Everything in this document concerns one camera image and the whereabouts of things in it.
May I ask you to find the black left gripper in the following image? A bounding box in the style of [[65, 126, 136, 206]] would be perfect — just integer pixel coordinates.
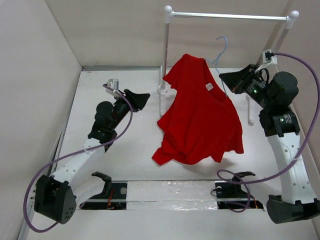
[[109, 89, 149, 130]]

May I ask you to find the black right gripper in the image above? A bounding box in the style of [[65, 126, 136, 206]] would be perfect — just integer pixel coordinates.
[[220, 63, 275, 109]]

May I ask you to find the blue wire hanger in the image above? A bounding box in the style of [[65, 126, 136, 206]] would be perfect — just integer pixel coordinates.
[[203, 36, 230, 97]]

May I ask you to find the red t shirt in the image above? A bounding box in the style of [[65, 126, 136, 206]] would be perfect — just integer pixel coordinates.
[[152, 53, 244, 166]]

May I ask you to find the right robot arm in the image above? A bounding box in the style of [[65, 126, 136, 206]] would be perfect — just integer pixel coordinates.
[[219, 64, 320, 224]]

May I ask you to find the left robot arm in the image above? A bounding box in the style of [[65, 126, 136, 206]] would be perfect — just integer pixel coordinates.
[[34, 87, 151, 224]]

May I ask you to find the white clothes rack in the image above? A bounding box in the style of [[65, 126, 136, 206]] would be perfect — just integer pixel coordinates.
[[157, 5, 300, 125]]

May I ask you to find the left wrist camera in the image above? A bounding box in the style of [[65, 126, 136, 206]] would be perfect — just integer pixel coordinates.
[[103, 78, 119, 98]]

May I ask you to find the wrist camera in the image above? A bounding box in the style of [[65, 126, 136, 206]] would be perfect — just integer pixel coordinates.
[[255, 49, 278, 73], [103, 78, 119, 98]]

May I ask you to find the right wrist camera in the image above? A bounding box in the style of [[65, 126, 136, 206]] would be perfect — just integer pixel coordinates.
[[255, 49, 278, 73]]

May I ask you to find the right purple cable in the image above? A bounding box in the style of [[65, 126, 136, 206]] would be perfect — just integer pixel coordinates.
[[216, 51, 320, 213]]

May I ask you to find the purple cable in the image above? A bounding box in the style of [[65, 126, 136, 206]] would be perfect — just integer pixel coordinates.
[[216, 51, 320, 213], [23, 83, 133, 234]]

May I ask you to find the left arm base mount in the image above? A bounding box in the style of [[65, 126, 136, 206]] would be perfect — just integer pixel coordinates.
[[79, 172, 128, 211]]

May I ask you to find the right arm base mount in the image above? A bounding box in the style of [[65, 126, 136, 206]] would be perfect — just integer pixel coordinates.
[[210, 171, 264, 212]]

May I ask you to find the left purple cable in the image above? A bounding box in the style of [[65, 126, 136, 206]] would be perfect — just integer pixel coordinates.
[[23, 83, 133, 234]]

